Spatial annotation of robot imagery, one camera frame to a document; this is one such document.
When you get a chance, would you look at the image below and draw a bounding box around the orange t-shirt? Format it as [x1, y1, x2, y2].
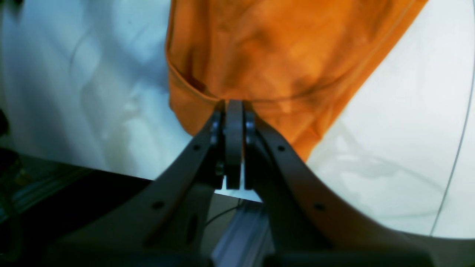
[165, 0, 426, 161]

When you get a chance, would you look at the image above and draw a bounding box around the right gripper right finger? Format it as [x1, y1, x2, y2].
[243, 102, 435, 267]

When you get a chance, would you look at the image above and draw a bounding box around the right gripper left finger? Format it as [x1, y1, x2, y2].
[41, 102, 225, 267]

